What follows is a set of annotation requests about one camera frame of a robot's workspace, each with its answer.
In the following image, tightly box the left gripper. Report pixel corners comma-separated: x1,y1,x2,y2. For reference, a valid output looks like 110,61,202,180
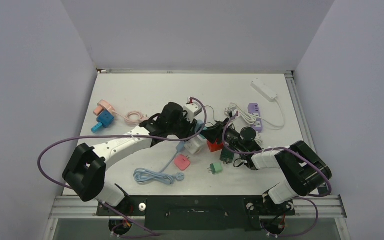
166,110,196,141

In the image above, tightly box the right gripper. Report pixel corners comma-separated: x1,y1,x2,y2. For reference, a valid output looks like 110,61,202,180
201,117,248,153

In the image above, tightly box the red pink plug adapter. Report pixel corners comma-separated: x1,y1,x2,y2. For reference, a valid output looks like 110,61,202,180
206,139,224,153

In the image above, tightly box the light blue power strip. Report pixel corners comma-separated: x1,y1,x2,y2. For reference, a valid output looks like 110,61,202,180
176,141,186,154

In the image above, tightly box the white wall adapter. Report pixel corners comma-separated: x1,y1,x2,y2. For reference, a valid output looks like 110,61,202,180
184,136,206,155

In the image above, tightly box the thin black cable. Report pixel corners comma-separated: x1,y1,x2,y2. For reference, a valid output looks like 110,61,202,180
205,105,221,128

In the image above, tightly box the dark green cube socket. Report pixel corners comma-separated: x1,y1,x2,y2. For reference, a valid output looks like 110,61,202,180
219,147,235,165

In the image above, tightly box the white cord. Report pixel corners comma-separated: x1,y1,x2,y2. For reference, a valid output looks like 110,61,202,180
224,98,286,131

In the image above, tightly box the light green charger plug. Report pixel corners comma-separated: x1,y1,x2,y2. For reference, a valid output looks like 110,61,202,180
208,162,223,175

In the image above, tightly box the purple USB power strip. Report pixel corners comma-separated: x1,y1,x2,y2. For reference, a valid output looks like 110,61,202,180
247,103,263,133

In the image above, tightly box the pink cable coil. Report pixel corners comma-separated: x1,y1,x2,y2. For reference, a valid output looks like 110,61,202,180
114,110,150,126

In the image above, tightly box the white power strip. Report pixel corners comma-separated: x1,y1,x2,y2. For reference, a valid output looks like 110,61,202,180
250,79,278,103

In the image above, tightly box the blue adapter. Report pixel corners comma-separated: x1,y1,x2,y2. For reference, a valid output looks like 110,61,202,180
91,110,115,133

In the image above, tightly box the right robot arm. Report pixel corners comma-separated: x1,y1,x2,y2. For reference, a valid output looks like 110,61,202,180
201,121,332,214

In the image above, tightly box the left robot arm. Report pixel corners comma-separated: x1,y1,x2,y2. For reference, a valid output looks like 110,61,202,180
62,98,203,215

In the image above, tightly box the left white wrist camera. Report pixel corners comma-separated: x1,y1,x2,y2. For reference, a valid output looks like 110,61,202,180
183,101,203,117

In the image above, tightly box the light blue coiled cord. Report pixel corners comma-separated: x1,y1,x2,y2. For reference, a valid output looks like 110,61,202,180
132,153,186,186

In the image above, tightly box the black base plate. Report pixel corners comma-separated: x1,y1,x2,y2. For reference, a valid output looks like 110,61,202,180
115,195,296,231

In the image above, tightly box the aluminium table frame rail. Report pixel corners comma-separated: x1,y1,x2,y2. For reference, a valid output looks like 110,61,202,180
284,71,347,219

